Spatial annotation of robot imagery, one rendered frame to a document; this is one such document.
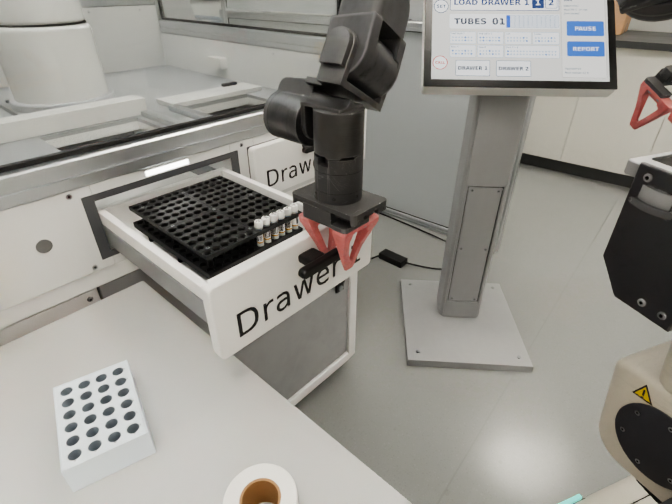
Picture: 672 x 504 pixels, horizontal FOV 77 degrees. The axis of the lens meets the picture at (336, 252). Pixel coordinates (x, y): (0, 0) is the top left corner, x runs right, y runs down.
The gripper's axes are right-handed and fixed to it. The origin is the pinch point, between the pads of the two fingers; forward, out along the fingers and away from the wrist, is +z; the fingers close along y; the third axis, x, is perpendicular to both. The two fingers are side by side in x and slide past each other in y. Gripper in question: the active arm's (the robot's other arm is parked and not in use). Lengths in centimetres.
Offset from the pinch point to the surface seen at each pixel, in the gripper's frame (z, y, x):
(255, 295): 1.3, 3.4, 11.4
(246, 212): -0.2, 19.6, -0.1
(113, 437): 11.1, 5.9, 30.4
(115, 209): 0.9, 38.7, 12.4
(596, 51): -15, 0, -107
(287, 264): -0.6, 3.3, 6.1
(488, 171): 21, 20, -97
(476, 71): -11, 23, -84
